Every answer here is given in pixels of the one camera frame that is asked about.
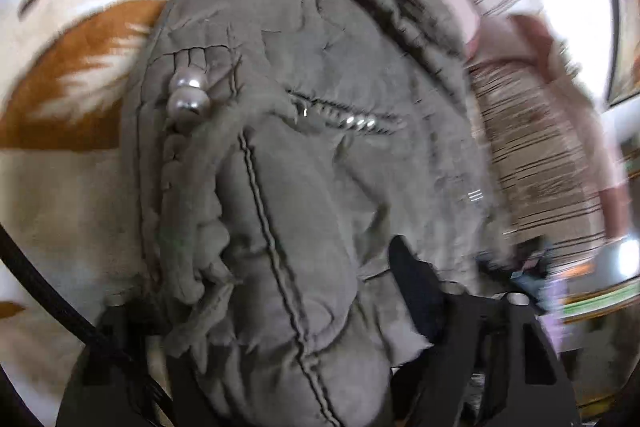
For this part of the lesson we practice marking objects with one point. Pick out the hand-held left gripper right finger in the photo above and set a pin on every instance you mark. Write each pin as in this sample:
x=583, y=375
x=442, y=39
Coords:
x=415, y=287

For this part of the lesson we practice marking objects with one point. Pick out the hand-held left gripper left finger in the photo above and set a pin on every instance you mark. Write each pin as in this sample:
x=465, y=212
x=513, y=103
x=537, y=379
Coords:
x=92, y=399

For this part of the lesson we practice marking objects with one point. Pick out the olive puffer jacket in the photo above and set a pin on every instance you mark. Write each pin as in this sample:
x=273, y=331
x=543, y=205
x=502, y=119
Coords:
x=310, y=187

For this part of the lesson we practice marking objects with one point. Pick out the striped sofa backrest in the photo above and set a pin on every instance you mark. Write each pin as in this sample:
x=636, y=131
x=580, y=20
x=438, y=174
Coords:
x=530, y=147

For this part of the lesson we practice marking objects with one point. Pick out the leaf print blanket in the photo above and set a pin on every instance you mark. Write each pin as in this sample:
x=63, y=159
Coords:
x=75, y=57

